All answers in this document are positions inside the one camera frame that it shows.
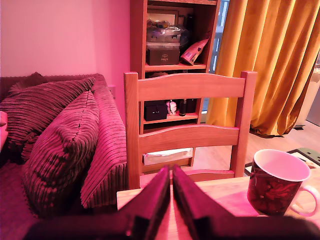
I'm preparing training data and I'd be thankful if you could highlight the flat white box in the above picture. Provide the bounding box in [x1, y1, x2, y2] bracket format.
[142, 147, 194, 166]

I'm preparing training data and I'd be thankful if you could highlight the small black box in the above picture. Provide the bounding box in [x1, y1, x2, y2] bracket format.
[144, 101, 168, 122]

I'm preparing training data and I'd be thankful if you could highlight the small dark bottle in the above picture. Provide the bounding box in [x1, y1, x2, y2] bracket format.
[178, 98, 188, 117]

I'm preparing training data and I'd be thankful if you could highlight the small ceramic ornament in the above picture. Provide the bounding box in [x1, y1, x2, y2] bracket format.
[166, 99, 179, 116]

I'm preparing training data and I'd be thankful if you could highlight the wooden chair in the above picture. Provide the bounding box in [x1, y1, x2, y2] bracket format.
[123, 70, 258, 190]

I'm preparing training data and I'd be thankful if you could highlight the printed floor mat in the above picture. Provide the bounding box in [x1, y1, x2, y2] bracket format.
[244, 147, 320, 177]

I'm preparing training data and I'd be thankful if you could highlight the dark gift box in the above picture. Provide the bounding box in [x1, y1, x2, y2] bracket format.
[146, 47, 181, 66]

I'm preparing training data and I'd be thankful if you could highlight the pink snack bag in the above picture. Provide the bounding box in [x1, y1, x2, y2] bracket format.
[180, 37, 211, 66]

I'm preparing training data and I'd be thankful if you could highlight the orange curtain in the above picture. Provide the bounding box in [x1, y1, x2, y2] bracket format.
[206, 0, 320, 137]

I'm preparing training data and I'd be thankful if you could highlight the wooden bookshelf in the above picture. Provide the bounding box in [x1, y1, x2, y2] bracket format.
[129, 0, 222, 174]

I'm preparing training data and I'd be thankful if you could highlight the clear plastic container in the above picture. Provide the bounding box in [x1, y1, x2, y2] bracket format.
[146, 24, 190, 50]

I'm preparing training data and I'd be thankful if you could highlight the corduroy sofa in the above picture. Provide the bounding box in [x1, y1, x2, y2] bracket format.
[0, 72, 130, 240]

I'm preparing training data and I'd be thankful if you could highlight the dark floral mug white handle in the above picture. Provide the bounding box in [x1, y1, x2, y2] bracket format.
[246, 148, 320, 217]

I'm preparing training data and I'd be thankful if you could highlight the corduroy cushion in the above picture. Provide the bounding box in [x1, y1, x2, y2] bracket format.
[0, 76, 96, 162]
[21, 90, 100, 218]

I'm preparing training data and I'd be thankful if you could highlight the wall socket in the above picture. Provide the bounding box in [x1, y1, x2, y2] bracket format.
[107, 84, 117, 100]

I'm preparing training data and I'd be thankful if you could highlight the picture frame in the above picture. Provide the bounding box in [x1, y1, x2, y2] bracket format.
[146, 8, 180, 27]

